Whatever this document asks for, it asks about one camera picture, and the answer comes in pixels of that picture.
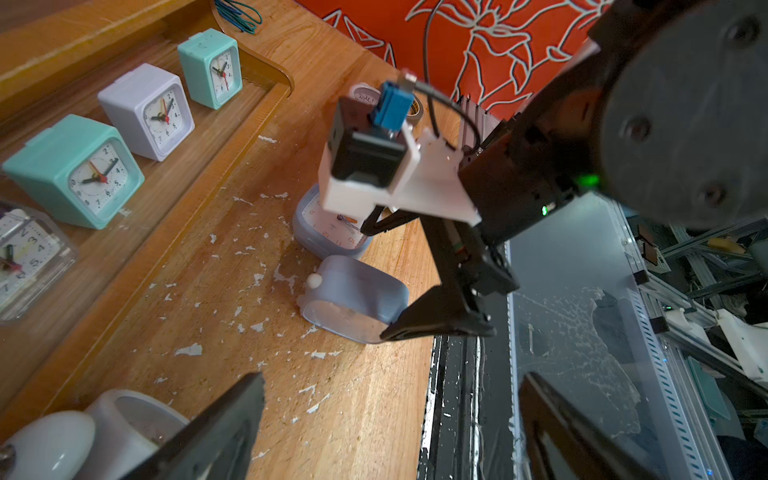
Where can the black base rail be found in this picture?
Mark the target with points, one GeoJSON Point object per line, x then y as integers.
{"type": "Point", "coordinates": [466, 432]}

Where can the wooden two-tier shelf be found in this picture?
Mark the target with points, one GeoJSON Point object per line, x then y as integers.
{"type": "Point", "coordinates": [55, 67]}

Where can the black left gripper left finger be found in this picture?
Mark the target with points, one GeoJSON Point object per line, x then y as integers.
{"type": "Point", "coordinates": [218, 443]}

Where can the lilac square alarm clock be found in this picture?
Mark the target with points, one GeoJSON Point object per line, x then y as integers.
{"type": "Point", "coordinates": [149, 108]}

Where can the blue rounded square clock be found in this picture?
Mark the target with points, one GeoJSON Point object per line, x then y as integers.
{"type": "Point", "coordinates": [324, 233]}

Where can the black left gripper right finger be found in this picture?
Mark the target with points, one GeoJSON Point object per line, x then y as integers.
{"type": "Point", "coordinates": [548, 417]}

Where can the mint green square clock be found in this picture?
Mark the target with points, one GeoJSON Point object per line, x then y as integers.
{"type": "Point", "coordinates": [79, 170]}

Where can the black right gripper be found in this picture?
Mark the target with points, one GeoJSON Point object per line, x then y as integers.
{"type": "Point", "coordinates": [543, 158]}

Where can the teal small square clock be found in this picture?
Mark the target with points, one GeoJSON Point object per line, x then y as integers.
{"type": "Point", "coordinates": [211, 67]}

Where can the clear small square clock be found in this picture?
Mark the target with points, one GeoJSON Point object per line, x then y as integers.
{"type": "Point", "coordinates": [35, 253]}

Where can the green cable ties bundle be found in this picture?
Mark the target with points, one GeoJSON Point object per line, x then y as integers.
{"type": "Point", "coordinates": [242, 16]}

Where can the white twin-bell alarm clock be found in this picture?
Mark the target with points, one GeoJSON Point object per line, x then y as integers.
{"type": "Point", "coordinates": [116, 433]}

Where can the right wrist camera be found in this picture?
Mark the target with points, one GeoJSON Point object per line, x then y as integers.
{"type": "Point", "coordinates": [372, 159]}

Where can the brown tape roll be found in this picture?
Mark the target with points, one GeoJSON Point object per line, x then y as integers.
{"type": "Point", "coordinates": [415, 113]}

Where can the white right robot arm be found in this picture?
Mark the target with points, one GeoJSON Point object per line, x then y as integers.
{"type": "Point", "coordinates": [668, 116]}

